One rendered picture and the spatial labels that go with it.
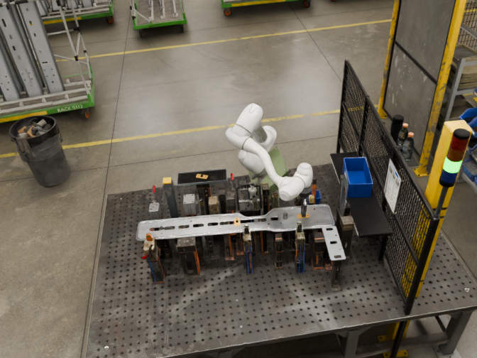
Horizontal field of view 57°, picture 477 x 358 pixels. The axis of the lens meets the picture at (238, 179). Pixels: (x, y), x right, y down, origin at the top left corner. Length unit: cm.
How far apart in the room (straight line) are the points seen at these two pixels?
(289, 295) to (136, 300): 104
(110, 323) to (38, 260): 178
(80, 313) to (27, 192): 195
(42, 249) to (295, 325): 281
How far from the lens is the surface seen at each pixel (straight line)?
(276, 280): 316
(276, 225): 308
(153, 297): 319
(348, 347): 330
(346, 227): 306
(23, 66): 679
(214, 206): 317
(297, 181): 278
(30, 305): 444
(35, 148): 522
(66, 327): 416
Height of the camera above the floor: 322
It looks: 40 degrees down
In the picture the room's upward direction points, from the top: 5 degrees counter-clockwise
